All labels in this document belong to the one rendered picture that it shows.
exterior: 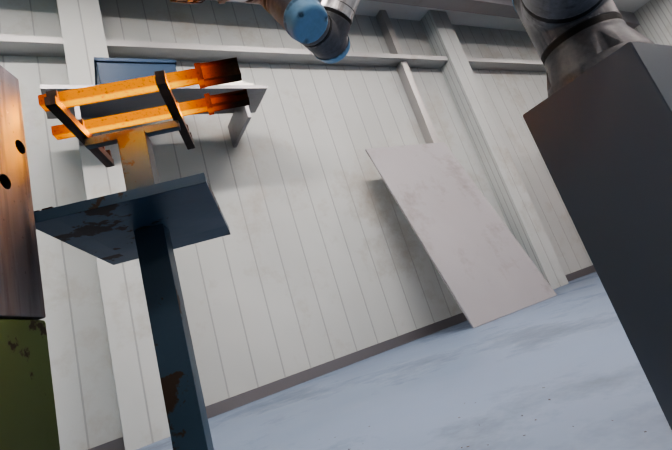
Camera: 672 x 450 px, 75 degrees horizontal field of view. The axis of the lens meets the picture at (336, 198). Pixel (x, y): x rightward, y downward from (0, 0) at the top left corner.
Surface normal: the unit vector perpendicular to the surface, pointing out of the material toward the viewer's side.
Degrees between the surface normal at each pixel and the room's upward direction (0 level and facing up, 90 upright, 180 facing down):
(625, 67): 90
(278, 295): 90
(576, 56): 70
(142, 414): 90
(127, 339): 90
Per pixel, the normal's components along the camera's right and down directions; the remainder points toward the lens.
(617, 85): -0.86, 0.13
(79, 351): 0.43, -0.38
